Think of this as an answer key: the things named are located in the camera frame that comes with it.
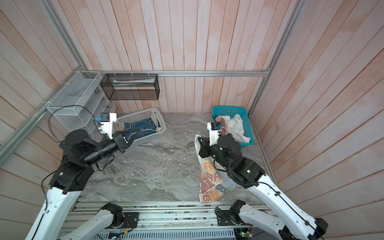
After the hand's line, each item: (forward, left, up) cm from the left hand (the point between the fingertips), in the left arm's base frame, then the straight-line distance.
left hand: (139, 134), depth 55 cm
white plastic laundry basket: (+43, +6, -34) cm, 55 cm away
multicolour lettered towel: (-10, -31, -23) cm, 40 cm away
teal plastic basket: (+50, -52, -36) cm, 81 cm away
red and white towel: (+39, -43, -35) cm, 68 cm away
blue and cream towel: (+38, +14, -40) cm, 57 cm away
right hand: (+4, -23, -7) cm, 25 cm away
